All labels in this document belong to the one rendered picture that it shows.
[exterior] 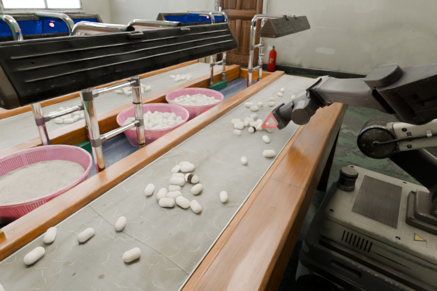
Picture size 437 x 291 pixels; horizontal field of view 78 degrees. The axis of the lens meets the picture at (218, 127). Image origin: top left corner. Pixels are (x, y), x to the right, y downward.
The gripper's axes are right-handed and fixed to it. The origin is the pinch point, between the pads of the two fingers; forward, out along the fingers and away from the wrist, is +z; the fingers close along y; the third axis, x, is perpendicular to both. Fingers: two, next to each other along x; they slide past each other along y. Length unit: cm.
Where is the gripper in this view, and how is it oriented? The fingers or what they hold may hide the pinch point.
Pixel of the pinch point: (263, 125)
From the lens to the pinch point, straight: 100.1
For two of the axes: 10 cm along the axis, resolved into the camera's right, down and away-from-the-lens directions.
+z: -6.8, 4.2, 6.0
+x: 5.5, 8.4, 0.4
